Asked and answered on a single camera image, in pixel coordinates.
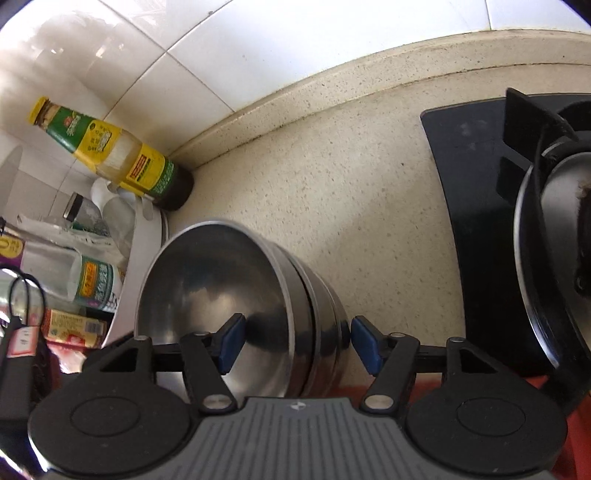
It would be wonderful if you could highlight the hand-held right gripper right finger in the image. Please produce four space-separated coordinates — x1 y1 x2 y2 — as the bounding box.
350 315 509 414

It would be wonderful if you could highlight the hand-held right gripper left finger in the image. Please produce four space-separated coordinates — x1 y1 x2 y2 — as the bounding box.
83 313 246 413

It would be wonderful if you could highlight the yellow red label bottle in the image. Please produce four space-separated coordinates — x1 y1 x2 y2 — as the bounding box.
41 308 108 350

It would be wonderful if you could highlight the clear bottle green label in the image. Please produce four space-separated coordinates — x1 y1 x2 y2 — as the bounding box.
21 247 123 315

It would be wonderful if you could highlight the white round tray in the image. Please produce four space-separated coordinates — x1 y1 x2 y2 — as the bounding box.
99 178 169 349

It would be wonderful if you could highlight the purple packet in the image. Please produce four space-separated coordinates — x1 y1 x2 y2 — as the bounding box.
0 233 26 274

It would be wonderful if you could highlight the white packet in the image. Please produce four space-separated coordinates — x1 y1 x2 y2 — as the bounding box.
18 213 116 264

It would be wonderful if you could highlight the black gas stove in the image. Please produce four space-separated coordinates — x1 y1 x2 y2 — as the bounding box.
420 95 591 370

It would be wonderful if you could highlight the small glass bottle dark cap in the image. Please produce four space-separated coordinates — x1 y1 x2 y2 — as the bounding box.
62 193 112 237

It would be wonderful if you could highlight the black wok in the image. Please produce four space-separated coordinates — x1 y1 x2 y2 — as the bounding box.
512 138 591 416

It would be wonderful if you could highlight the yellow green label bottle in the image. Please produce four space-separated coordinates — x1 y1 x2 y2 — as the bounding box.
30 96 195 212

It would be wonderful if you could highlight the red cloth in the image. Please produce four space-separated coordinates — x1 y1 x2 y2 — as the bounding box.
344 371 591 480

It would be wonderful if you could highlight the black pan support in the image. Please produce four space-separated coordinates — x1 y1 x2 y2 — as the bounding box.
495 88 591 197

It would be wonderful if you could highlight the black cable loop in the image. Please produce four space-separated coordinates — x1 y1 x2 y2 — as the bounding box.
0 271 49 325

